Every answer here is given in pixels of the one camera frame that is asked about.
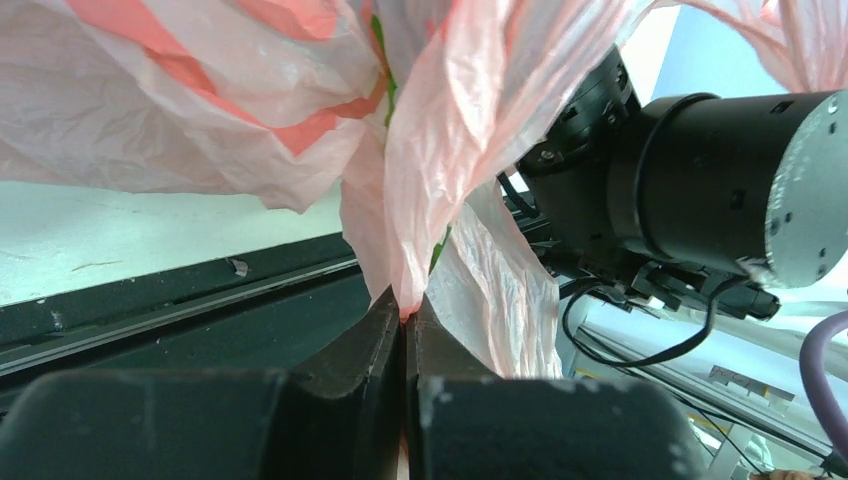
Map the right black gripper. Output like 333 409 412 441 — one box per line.
517 46 643 265

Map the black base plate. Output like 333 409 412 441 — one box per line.
1 234 369 410

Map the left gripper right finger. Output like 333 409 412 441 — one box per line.
405 299 706 479

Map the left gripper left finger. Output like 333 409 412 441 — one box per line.
1 291 402 479

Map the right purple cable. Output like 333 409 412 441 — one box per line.
798 311 848 465

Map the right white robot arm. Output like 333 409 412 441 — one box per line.
517 49 847 320

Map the pink plastic bag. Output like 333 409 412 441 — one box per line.
0 0 848 380

